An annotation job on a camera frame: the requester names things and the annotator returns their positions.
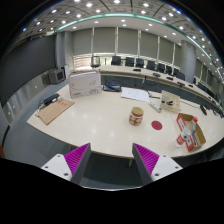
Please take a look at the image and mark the grey box monitor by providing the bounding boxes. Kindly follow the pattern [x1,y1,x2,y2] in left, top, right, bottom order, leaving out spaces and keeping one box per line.
[42,68,67,85]

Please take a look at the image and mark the open brown cardboard box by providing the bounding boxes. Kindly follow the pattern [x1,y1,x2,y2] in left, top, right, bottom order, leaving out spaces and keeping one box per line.
[175,112,207,153]

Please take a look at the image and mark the clear red-capped water bottle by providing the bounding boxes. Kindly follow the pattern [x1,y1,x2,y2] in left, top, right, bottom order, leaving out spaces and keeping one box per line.
[174,116,199,148]

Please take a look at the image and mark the white cardboard box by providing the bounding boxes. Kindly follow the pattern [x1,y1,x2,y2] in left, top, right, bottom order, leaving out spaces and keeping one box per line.
[68,70,103,100]

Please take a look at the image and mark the flat round red coaster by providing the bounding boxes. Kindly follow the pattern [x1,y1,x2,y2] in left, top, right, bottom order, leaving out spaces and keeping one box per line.
[150,120,164,131]

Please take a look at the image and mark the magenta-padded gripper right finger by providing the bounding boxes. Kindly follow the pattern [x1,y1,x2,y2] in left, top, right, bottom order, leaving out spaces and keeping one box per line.
[131,142,184,186]

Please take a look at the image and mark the row of black office chairs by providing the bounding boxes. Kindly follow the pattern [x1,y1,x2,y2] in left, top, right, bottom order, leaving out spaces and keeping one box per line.
[90,55,188,82]

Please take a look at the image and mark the white paper sheets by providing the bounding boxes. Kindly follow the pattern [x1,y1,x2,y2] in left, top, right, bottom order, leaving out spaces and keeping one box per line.
[120,86,151,103]

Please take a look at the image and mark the black device with cable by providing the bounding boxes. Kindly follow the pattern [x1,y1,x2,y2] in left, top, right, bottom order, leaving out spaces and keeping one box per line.
[42,93,61,106]

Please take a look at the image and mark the curved conference desk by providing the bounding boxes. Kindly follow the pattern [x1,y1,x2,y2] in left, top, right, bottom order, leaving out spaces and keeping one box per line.
[98,64,224,118]

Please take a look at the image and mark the red floral mug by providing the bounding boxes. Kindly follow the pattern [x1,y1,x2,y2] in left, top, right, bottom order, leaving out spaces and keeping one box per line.
[128,106,145,127]

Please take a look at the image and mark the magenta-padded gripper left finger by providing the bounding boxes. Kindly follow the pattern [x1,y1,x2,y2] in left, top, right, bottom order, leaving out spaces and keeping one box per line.
[40,142,92,186]

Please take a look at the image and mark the ceiling lights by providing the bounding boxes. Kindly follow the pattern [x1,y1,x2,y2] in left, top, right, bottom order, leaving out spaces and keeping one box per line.
[19,0,224,73]

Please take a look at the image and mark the beige wooden organizer box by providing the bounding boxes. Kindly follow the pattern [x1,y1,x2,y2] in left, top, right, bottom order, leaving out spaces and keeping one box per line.
[159,89,182,114]

